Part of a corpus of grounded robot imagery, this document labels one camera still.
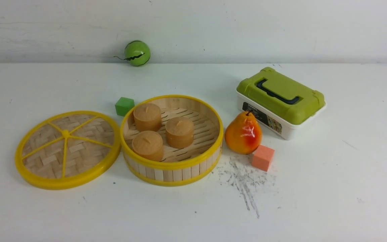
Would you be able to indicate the salmon pink cube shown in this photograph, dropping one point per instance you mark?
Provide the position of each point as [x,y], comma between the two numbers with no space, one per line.
[262,158]

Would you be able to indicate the brown toy bun rear left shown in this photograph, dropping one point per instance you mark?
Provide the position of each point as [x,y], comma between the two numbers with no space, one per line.
[147,117]

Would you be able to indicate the brown toy bun right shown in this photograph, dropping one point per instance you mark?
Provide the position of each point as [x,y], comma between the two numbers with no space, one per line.
[179,132]

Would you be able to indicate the green lidded white storage box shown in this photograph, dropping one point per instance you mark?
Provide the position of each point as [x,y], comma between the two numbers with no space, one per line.
[283,105]

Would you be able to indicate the brown toy bun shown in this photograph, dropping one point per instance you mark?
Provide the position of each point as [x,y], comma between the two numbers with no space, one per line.
[179,132]
[147,117]
[149,144]

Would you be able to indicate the small green cube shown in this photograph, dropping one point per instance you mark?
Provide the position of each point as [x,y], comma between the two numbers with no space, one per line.
[124,105]

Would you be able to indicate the orange yellow toy pear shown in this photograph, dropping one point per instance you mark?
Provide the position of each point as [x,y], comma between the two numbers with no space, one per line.
[243,135]

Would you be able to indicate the brown toy bun front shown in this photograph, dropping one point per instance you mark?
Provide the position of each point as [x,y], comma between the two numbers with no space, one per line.
[149,144]

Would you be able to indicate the bamboo steamer basket yellow rims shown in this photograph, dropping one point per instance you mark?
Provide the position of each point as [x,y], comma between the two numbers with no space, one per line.
[179,166]

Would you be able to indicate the yellow woven steamer lid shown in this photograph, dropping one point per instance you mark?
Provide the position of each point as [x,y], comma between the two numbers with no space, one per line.
[68,150]

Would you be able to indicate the green watermelon toy ball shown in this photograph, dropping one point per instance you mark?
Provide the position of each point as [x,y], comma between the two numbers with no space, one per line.
[136,53]

